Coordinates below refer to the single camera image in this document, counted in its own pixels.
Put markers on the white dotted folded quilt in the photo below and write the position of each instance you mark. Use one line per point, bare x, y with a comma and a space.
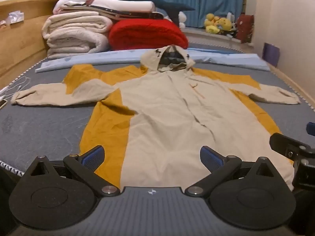
73, 45

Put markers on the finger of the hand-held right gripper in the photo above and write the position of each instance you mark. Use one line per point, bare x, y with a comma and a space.
288, 146
311, 128

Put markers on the tissue pack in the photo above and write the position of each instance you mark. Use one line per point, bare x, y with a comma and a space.
15, 17

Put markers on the beige and yellow hooded jacket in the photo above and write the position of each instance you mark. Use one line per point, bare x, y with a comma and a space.
160, 108

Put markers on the navy-edged folded blanket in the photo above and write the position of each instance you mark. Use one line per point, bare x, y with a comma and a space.
103, 11

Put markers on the white pillow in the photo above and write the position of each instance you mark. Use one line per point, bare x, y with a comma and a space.
123, 5

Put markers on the white plastic object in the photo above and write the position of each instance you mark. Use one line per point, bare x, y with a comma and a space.
229, 16

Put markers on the dark red cushion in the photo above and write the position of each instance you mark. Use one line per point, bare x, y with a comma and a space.
245, 28

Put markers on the cream folded quilt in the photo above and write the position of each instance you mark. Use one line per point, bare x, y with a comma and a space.
73, 25

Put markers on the light blue sheet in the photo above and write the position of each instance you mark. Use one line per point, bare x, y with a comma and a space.
98, 57

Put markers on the white plush toy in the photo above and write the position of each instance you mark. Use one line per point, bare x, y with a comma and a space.
182, 17

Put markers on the red fluffy blanket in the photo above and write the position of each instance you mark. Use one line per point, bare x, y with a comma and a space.
145, 34

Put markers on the yellow duck plush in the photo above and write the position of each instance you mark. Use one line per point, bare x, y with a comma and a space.
212, 25

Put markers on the window sill ledge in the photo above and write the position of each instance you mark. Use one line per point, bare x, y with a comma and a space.
204, 38

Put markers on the purple paper bag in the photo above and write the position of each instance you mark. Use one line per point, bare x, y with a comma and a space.
270, 54

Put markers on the black and white striped plush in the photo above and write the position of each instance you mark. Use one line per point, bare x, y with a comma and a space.
230, 33

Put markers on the yellow round plush toy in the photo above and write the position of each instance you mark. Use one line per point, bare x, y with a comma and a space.
226, 24

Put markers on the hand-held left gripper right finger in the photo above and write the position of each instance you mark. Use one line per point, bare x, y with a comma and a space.
211, 158

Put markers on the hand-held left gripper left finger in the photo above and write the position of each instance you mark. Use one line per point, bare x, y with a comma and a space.
94, 156

